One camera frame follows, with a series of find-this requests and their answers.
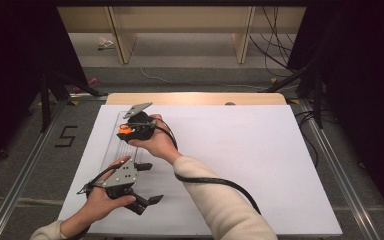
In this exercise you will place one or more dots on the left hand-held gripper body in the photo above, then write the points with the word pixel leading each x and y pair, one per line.
pixel 123 176

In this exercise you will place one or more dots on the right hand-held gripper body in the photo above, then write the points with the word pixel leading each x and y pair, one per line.
pixel 141 128

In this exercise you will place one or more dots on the orange ball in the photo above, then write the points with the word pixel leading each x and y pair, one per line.
pixel 125 130

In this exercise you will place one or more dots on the clear plastic tray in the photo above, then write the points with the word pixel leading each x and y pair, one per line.
pixel 121 151

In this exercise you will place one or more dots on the person's right hand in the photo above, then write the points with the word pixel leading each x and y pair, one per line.
pixel 160 141

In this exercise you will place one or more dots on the person's left hand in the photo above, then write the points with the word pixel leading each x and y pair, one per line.
pixel 98 203

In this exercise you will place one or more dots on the pink object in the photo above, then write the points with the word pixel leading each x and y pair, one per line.
pixel 93 82

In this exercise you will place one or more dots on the black metal stand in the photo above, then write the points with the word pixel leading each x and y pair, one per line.
pixel 46 100
pixel 317 100

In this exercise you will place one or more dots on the light wooden bench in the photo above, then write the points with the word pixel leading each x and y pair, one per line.
pixel 123 40

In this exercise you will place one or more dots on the crumpled white paper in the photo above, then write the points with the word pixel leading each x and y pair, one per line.
pixel 105 42

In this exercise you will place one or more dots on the white board sheet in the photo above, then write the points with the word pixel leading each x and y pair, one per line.
pixel 263 166

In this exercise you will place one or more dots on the black curtain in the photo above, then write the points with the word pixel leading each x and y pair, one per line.
pixel 10 50
pixel 363 83

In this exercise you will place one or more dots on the aluminium rail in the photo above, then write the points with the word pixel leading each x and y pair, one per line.
pixel 20 186
pixel 343 180

